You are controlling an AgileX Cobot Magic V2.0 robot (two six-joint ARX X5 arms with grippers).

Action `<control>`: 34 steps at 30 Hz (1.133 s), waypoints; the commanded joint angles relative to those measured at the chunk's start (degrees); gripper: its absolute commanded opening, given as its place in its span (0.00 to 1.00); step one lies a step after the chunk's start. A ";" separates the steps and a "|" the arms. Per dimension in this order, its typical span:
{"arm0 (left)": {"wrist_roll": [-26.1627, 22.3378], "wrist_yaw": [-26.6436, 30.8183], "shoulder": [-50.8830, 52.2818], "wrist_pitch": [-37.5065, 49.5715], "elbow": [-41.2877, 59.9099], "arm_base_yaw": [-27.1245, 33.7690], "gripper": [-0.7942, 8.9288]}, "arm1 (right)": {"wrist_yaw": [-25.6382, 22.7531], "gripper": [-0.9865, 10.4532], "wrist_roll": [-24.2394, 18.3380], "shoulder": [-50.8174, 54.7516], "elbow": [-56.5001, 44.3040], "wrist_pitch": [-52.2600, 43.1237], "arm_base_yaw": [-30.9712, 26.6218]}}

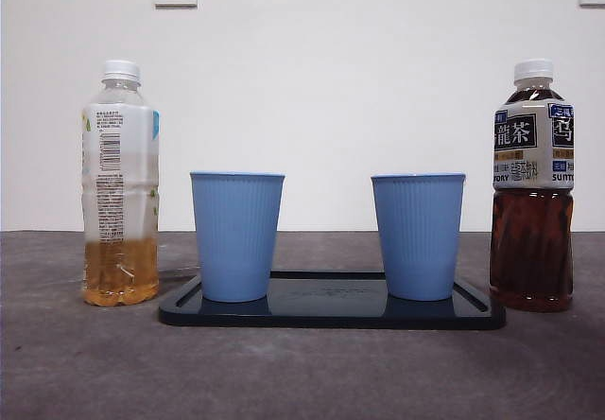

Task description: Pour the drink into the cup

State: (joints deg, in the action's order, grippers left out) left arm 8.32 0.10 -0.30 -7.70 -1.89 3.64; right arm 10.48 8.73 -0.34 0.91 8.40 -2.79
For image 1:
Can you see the yellow tea plastic bottle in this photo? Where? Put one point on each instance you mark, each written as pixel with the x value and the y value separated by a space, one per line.
pixel 120 268

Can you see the dark oolong tea bottle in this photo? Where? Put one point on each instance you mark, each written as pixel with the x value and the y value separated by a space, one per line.
pixel 531 250

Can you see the light blue ribbed cup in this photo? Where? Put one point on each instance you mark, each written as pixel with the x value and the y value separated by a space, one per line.
pixel 236 235
pixel 418 235

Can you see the dark rectangular tray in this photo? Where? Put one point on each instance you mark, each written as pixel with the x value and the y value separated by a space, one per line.
pixel 326 317

